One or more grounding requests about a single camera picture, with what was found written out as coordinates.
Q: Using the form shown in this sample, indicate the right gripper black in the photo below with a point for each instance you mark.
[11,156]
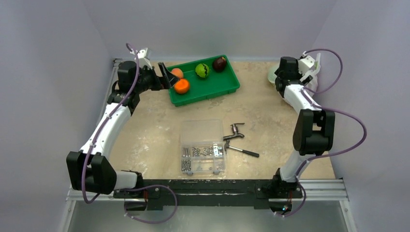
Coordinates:
[312,79]

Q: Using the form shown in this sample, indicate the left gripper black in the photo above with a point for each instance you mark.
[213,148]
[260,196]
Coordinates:
[165,83]

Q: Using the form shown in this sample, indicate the white plastic bag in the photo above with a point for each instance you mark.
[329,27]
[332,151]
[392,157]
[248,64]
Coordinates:
[312,84]

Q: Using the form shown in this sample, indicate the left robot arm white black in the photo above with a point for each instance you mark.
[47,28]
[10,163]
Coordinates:
[89,167]

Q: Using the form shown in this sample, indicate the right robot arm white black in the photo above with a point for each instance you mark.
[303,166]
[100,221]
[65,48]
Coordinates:
[314,130]

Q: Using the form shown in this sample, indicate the fake peach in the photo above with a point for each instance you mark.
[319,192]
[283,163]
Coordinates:
[178,72]

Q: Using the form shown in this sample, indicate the fake orange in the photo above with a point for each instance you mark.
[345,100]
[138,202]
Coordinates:
[182,86]

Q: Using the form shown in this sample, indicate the fake green cracked fruit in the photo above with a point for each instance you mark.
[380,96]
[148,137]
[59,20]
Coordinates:
[202,71]

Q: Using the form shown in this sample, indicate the fake dark red fruit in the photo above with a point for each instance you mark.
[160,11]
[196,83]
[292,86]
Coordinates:
[219,64]

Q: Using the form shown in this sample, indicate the green plastic tray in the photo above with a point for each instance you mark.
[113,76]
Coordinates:
[215,85]

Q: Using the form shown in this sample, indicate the clear plastic screw box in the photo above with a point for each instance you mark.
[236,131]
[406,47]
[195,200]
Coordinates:
[202,147]

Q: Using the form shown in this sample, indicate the black base bar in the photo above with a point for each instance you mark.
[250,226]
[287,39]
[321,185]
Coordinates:
[256,193]

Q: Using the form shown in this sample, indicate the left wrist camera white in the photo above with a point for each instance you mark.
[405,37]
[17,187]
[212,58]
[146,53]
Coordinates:
[144,59]

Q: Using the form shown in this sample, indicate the small black-handled hammer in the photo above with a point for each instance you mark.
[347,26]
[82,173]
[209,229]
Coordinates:
[250,153]

